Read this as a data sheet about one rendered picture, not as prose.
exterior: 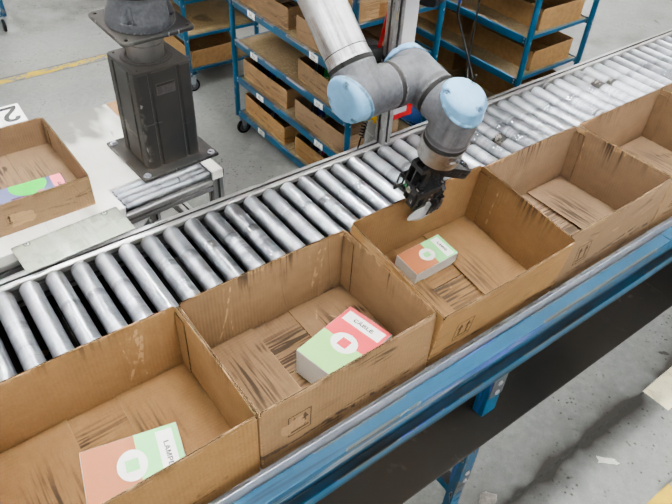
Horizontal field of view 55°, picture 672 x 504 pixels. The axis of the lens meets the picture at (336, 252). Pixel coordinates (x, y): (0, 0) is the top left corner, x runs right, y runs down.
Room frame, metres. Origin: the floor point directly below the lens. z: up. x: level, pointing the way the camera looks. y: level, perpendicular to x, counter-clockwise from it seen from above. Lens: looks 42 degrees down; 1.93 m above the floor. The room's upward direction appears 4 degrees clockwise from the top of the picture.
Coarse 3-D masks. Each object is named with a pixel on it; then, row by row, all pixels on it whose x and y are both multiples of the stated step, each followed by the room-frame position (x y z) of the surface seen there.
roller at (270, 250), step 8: (232, 208) 1.46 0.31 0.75; (240, 208) 1.47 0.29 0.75; (232, 216) 1.43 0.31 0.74; (240, 216) 1.42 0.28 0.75; (248, 216) 1.43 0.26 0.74; (240, 224) 1.40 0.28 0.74; (248, 224) 1.39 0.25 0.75; (256, 224) 1.40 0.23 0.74; (248, 232) 1.37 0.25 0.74; (256, 232) 1.36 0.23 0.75; (264, 232) 1.37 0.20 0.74; (248, 240) 1.36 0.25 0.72; (256, 240) 1.33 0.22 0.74; (264, 240) 1.33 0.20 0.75; (272, 240) 1.34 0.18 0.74; (256, 248) 1.32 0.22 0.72; (264, 248) 1.30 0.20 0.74; (272, 248) 1.30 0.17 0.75; (264, 256) 1.29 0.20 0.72; (272, 256) 1.27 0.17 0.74; (280, 256) 1.27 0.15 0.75
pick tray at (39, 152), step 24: (0, 144) 1.64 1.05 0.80; (24, 144) 1.68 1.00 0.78; (48, 144) 1.72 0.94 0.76; (0, 168) 1.57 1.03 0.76; (24, 168) 1.58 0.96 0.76; (48, 168) 1.59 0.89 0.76; (72, 168) 1.56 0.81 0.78; (48, 192) 1.37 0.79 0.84; (72, 192) 1.41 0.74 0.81; (0, 216) 1.28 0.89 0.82; (24, 216) 1.32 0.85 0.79; (48, 216) 1.36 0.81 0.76
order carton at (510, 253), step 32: (448, 192) 1.21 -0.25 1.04; (480, 192) 1.25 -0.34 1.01; (512, 192) 1.19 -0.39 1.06; (352, 224) 1.03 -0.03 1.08; (384, 224) 1.09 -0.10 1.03; (416, 224) 1.17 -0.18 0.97; (448, 224) 1.24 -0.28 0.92; (480, 224) 1.24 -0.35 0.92; (512, 224) 1.17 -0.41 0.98; (544, 224) 1.11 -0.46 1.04; (384, 256) 0.94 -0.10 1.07; (480, 256) 1.14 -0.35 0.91; (512, 256) 1.15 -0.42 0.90; (544, 256) 1.09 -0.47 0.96; (416, 288) 0.87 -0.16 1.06; (448, 288) 1.03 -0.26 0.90; (480, 288) 1.04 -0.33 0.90; (512, 288) 0.93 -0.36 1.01; (544, 288) 1.04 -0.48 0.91; (448, 320) 0.81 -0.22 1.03; (480, 320) 0.89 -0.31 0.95; (448, 352) 0.86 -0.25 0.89
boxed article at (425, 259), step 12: (432, 240) 1.14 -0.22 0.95; (444, 240) 1.15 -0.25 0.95; (408, 252) 1.09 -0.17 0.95; (420, 252) 1.10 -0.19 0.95; (432, 252) 1.10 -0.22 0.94; (444, 252) 1.11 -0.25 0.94; (456, 252) 1.11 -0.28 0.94; (396, 264) 1.08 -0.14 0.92; (408, 264) 1.06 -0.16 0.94; (420, 264) 1.06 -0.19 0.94; (432, 264) 1.07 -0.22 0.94; (444, 264) 1.09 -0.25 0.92; (408, 276) 1.05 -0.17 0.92; (420, 276) 1.04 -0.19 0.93
